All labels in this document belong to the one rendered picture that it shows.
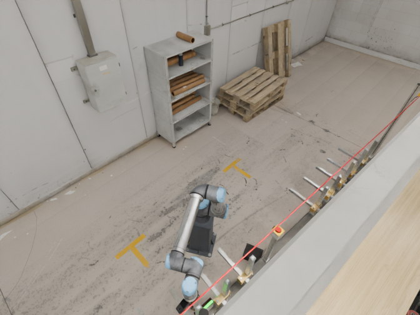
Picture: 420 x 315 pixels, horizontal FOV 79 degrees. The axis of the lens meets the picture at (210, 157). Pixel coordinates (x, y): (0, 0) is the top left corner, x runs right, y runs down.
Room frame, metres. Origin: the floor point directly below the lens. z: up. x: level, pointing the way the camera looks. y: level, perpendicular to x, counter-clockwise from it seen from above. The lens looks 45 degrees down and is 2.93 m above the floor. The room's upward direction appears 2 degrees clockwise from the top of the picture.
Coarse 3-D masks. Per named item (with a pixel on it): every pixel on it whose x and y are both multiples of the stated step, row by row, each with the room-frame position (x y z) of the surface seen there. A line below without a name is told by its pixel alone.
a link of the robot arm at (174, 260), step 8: (192, 192) 1.14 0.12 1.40; (200, 192) 1.14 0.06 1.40; (192, 200) 1.08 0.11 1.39; (200, 200) 1.10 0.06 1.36; (192, 208) 1.01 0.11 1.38; (184, 216) 0.95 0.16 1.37; (192, 216) 0.96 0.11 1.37; (184, 224) 0.89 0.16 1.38; (192, 224) 0.90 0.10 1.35; (184, 232) 0.83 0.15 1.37; (176, 240) 0.78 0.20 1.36; (184, 240) 0.78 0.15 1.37; (176, 248) 0.72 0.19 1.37; (184, 248) 0.73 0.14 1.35; (168, 256) 0.67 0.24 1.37; (176, 256) 0.67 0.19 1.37; (168, 264) 0.62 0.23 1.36; (176, 264) 0.62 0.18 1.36
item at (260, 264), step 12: (360, 168) 2.10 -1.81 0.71; (348, 180) 1.91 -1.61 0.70; (336, 192) 1.73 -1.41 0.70; (324, 204) 1.56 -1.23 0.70; (312, 216) 1.41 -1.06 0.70; (300, 228) 1.28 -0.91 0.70; (288, 240) 1.15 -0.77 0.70; (276, 252) 1.02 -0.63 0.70; (264, 264) 0.91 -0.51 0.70; (252, 276) 0.81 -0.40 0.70; (240, 288) 0.71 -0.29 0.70; (228, 300) 0.62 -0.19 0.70; (216, 312) 0.53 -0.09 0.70
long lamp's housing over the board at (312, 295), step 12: (408, 180) 0.51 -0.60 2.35; (396, 192) 0.45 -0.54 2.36; (384, 204) 0.40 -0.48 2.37; (372, 216) 0.36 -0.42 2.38; (360, 228) 0.32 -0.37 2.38; (360, 240) 0.30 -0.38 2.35; (348, 252) 0.27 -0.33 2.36; (336, 264) 0.24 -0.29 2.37; (324, 276) 0.21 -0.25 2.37; (312, 288) 0.18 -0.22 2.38; (324, 288) 0.19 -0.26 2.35; (300, 300) 0.16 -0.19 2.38; (312, 300) 0.17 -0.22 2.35; (300, 312) 0.14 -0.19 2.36
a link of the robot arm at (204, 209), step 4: (204, 200) 1.45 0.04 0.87; (208, 200) 1.45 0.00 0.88; (200, 204) 1.40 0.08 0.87; (204, 204) 1.39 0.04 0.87; (208, 204) 1.41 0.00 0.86; (200, 208) 1.37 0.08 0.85; (204, 208) 1.37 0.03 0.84; (208, 208) 1.38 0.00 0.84; (200, 212) 1.36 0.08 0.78; (204, 212) 1.36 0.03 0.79; (208, 212) 1.35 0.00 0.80; (200, 216) 1.36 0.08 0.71
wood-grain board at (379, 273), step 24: (408, 192) 1.60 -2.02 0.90; (384, 216) 1.31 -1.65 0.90; (408, 216) 1.32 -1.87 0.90; (384, 240) 1.08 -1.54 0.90; (408, 240) 1.08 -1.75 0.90; (360, 264) 0.86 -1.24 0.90; (384, 264) 0.86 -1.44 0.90; (408, 264) 0.87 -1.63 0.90; (336, 288) 0.67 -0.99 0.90; (360, 288) 0.67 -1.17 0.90; (384, 288) 0.68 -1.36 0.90; (408, 288) 0.69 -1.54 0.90; (312, 312) 0.50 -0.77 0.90; (336, 312) 0.51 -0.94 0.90; (360, 312) 0.51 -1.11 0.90; (384, 312) 0.52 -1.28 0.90
